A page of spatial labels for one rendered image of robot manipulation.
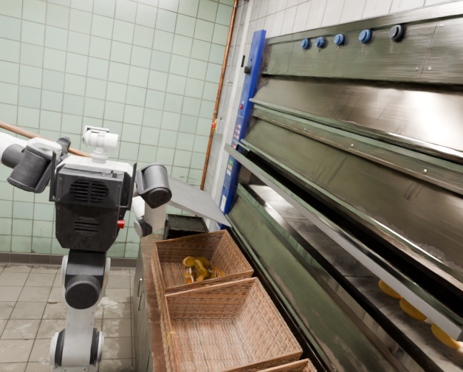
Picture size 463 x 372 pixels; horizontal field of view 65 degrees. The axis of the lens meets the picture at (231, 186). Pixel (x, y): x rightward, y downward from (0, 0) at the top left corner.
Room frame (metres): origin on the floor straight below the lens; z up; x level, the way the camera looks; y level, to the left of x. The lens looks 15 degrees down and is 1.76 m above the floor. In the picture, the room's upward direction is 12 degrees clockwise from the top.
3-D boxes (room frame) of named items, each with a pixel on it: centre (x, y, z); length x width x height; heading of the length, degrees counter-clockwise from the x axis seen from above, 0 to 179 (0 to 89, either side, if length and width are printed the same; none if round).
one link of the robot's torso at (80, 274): (1.24, 0.48, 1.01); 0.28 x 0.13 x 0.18; 20
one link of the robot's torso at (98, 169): (1.27, 0.49, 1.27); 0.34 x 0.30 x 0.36; 106
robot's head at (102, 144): (1.33, 0.50, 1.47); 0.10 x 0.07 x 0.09; 106
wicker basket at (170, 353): (1.41, -0.10, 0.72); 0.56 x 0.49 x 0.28; 19
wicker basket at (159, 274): (1.98, 0.10, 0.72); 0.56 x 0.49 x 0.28; 20
